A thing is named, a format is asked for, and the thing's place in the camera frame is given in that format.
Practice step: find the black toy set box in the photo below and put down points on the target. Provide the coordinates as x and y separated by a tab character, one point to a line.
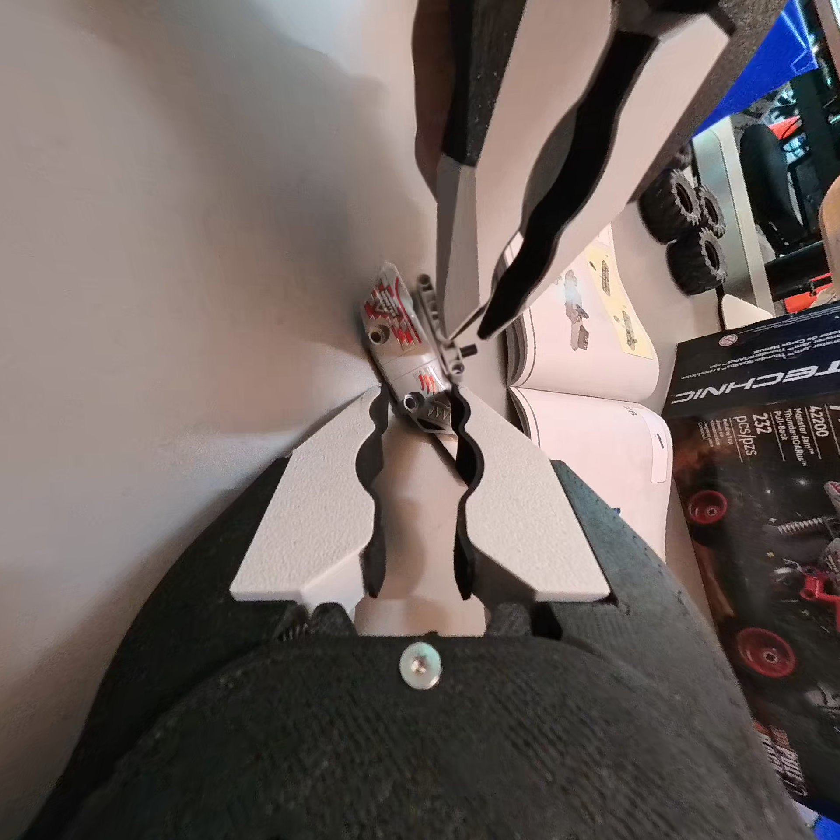
754	492

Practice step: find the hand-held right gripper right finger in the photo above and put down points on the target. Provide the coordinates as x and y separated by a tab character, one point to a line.
525	518

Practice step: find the blue plastic bin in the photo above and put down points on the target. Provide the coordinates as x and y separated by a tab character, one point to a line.
781	59

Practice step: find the black office chair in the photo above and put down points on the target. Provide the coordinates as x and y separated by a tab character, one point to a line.
768	177

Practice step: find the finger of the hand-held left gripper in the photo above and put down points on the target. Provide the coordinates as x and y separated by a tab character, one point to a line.
663	92
525	118

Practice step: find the grey toy brick assembly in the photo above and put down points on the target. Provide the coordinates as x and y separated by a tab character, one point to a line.
410	377

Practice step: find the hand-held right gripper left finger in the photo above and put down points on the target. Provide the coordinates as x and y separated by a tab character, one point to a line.
308	512

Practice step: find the white instruction booklet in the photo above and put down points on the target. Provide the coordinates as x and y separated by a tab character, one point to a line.
577	367

